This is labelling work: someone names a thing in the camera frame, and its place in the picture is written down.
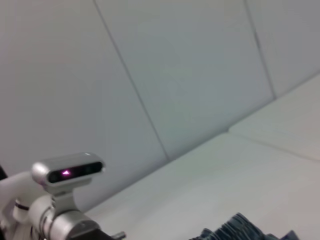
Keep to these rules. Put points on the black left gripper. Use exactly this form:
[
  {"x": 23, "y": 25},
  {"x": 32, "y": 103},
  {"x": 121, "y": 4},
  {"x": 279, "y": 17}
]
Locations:
[{"x": 103, "y": 235}]

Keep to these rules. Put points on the blue denim shorts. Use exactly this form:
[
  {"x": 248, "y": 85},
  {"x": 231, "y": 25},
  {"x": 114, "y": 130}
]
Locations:
[{"x": 240, "y": 228}]

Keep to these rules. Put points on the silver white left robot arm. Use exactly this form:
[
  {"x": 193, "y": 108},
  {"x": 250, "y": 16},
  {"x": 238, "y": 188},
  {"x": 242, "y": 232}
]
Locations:
[{"x": 62, "y": 227}]

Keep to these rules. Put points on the small silver metal bolt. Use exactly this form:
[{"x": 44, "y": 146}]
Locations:
[{"x": 120, "y": 235}]

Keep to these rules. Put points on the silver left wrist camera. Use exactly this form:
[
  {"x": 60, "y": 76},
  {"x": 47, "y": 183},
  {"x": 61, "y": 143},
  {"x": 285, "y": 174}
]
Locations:
[{"x": 67, "y": 172}]

